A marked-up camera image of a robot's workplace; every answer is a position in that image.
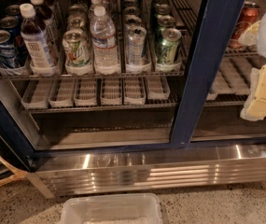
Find red coca-cola can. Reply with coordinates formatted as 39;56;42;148
228;1;259;49

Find blue pepsi can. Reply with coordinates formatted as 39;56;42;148
0;16;28;66
0;30;20;69

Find front dark tea bottle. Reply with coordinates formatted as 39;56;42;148
20;3;57;68

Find front clear water bottle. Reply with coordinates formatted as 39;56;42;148
90;6;119;67

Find blue fridge door frame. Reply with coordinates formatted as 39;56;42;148
171;0;245;147

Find wire shelf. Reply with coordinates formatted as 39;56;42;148
0;0;201;80
9;77;252;115

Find silver energy can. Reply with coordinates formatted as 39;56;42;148
127;26;147;65
124;15;142;35

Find front green soda can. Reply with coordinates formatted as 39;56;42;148
157;28;181;64

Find front silver energy can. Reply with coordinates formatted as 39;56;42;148
127;26;147;65

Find steel fridge base grille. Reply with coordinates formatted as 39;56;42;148
28;144;266;198

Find clear plastic bin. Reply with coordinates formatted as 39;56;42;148
61;193;163;224

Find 7up can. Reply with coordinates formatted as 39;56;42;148
63;29;91;67
67;15;86;31

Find top wire shelf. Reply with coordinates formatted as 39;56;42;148
0;0;201;80

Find lower wire shelf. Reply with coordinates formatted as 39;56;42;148
9;77;252;115

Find front blue pepsi can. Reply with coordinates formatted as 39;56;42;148
0;30;20;69

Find green soda can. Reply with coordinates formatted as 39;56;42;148
156;15;176;35
157;28;181;64

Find dark tea bottle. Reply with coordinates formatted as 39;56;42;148
30;0;58;45
20;3;57;68

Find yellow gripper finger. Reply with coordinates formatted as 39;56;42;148
240;64;266;121
238;21;260;46

